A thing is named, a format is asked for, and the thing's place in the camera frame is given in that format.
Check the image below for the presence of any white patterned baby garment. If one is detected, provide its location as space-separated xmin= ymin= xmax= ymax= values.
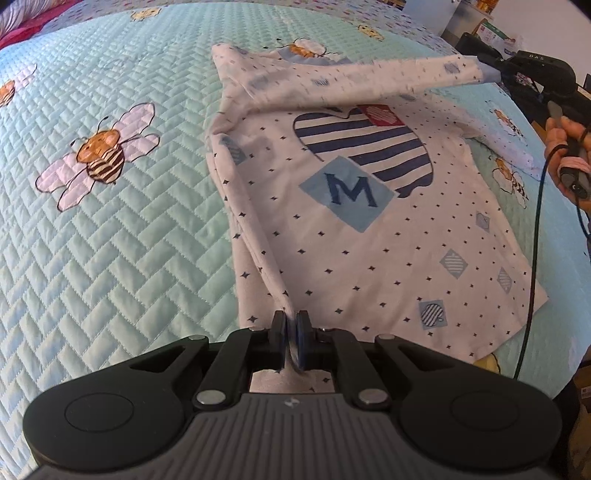
xmin=206 ymin=44 xmax=548 ymax=363

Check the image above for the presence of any black chair with clothes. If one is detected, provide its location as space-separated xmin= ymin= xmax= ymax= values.
xmin=455 ymin=32 xmax=549 ymax=126

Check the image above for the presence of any right hand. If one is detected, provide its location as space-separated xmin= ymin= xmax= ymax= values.
xmin=543 ymin=117 xmax=591 ymax=199

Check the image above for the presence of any heart patterned bedsheet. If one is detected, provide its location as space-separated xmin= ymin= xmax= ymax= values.
xmin=40 ymin=0 xmax=457 ymax=55

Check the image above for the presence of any mint green bee quilt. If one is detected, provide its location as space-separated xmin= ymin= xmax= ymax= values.
xmin=1 ymin=1 xmax=590 ymax=479

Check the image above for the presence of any magenta bed sheet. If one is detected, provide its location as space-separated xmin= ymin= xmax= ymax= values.
xmin=1 ymin=0 xmax=78 ymax=48

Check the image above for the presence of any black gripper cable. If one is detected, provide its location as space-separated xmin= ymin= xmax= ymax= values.
xmin=512 ymin=142 xmax=591 ymax=381

